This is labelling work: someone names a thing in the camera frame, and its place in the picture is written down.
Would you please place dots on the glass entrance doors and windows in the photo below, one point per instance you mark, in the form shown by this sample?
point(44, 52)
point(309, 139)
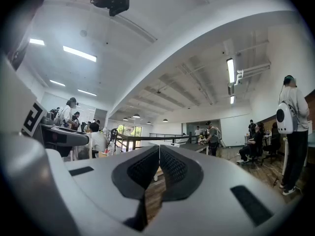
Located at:
point(128, 130)

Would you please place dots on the dark grey table white legs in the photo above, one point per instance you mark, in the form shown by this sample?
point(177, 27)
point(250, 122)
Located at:
point(194, 147)

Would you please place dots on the long ceiling tube light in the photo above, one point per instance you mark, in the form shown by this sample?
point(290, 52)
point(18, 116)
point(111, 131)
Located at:
point(230, 70)
point(232, 99)

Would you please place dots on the ceiling air conditioner unit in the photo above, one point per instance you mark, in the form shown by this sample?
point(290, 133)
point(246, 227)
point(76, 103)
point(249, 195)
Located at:
point(229, 90)

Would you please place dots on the black balcony railing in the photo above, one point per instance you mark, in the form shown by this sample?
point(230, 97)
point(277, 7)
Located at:
point(167, 134)

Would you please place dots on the white dome backpack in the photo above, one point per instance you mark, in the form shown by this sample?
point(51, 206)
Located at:
point(285, 118)

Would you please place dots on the rectangular ceiling light panel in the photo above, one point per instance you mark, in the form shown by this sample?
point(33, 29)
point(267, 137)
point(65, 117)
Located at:
point(57, 83)
point(86, 92)
point(80, 53)
point(37, 42)

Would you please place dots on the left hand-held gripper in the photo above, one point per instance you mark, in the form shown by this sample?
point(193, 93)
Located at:
point(32, 118)

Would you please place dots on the white ceiling pipes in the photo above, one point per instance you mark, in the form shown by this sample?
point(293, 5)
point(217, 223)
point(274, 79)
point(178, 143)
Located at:
point(256, 69)

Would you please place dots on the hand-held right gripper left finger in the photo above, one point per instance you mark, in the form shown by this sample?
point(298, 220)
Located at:
point(98, 181)

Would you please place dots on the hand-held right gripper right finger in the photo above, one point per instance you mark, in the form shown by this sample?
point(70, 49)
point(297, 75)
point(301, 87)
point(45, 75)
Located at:
point(216, 181)

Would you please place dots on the black railing wooden handrail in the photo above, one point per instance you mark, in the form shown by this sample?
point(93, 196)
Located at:
point(147, 138)

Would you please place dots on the black head-worn camera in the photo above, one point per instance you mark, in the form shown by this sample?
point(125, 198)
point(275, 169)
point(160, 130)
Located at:
point(118, 6)

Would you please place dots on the black office chair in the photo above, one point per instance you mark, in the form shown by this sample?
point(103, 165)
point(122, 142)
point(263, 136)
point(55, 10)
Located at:
point(272, 144)

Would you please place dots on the yellow flower bunch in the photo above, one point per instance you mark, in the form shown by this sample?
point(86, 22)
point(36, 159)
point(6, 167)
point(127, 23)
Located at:
point(201, 138)

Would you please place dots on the clear plastic bottle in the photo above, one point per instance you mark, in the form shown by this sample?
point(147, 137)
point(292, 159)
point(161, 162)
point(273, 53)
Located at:
point(110, 148)

